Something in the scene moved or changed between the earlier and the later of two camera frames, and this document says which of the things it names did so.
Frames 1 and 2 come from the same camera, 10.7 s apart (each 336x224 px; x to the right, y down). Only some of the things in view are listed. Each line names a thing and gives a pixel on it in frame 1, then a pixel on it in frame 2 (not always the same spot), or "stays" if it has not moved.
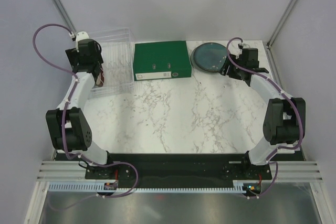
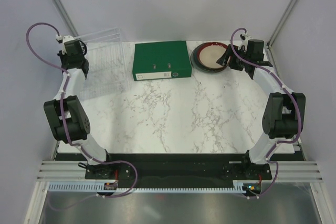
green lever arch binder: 161,60 stays
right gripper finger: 225,66 -> 224,59
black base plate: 175,168 stays
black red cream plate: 100,80 -> 205,56
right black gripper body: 233,73 -> 235,64
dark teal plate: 209,57 stays
